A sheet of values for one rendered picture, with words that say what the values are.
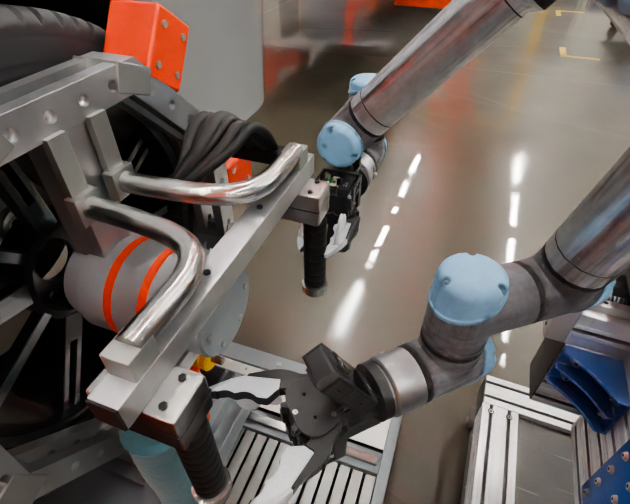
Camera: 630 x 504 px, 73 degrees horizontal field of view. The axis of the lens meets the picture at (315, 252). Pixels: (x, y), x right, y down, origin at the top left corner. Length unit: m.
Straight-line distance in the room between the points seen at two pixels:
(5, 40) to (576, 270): 0.63
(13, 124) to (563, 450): 1.27
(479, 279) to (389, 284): 1.36
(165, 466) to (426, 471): 0.91
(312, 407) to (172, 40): 0.49
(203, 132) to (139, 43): 0.13
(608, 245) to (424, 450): 1.05
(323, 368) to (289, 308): 1.29
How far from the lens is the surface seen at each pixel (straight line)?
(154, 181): 0.53
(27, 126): 0.49
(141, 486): 1.19
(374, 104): 0.67
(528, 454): 1.28
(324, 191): 0.60
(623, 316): 0.83
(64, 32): 0.63
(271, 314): 1.69
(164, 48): 0.63
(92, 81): 0.54
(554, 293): 0.54
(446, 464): 1.43
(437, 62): 0.64
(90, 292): 0.60
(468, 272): 0.47
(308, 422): 0.49
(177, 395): 0.39
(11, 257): 0.64
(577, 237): 0.49
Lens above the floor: 1.27
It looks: 41 degrees down
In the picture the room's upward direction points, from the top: straight up
